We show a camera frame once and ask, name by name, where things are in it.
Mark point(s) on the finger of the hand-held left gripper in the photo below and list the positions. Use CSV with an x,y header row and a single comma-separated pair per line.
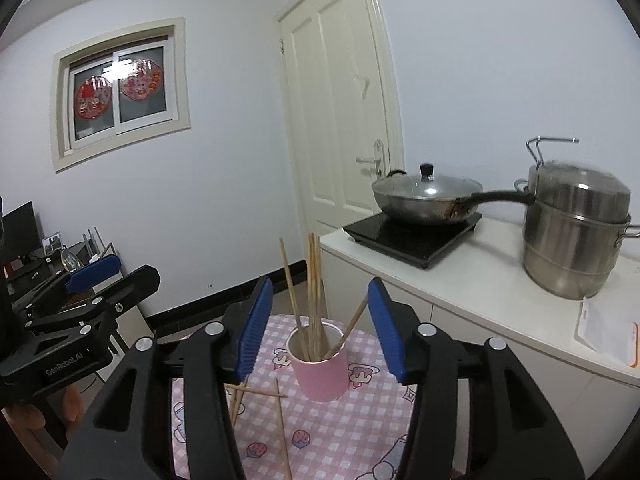
x,y
137,285
92,274

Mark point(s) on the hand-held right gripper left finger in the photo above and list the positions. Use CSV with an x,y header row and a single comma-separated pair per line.
x,y
255,330

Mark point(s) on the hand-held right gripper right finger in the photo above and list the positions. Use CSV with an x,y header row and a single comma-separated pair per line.
x,y
387,332

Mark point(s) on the single wooden chopstick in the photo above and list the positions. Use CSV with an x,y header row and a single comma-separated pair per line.
x,y
265,392
282,430
238,405
243,400

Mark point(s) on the pink cup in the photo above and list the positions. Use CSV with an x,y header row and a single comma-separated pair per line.
x,y
320,380

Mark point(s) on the person's left hand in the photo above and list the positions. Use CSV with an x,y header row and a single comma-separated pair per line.
x,y
74,405

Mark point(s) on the round metal lid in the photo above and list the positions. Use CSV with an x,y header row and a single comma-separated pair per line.
x,y
72,261

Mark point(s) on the grey metal rods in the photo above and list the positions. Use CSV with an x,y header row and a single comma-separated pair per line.
x,y
92,245

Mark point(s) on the black computer monitor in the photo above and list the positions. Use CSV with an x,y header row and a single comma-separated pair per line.
x,y
22,227

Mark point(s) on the black induction cooktop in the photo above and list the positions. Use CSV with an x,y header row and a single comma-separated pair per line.
x,y
400,242

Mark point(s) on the white kitchen cabinet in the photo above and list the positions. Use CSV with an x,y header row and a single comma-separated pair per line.
x,y
480,290

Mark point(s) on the pink checked tablecloth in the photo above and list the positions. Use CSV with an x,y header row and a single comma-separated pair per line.
x,y
340,435

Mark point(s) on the glass wok lid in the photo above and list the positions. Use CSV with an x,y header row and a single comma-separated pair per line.
x,y
430,187

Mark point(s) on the red paper window decal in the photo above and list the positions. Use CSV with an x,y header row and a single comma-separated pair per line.
x,y
139,80
92,97

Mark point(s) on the cream framed window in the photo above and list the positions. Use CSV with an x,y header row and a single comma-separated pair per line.
x,y
122,95

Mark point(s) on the stainless steel steamer pot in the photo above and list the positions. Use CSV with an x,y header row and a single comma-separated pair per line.
x,y
570,240

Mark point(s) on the white printed paper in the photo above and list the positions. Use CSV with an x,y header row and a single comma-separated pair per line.
x,y
600,325

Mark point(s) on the cream panelled door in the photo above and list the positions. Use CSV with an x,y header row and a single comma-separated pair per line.
x,y
335,110

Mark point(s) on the white orange-edged card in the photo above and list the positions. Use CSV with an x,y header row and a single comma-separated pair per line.
x,y
636,345

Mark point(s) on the white door hook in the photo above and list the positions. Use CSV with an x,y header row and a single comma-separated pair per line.
x,y
362,85

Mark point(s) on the small photo frame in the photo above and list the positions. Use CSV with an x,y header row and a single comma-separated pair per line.
x,y
52,242

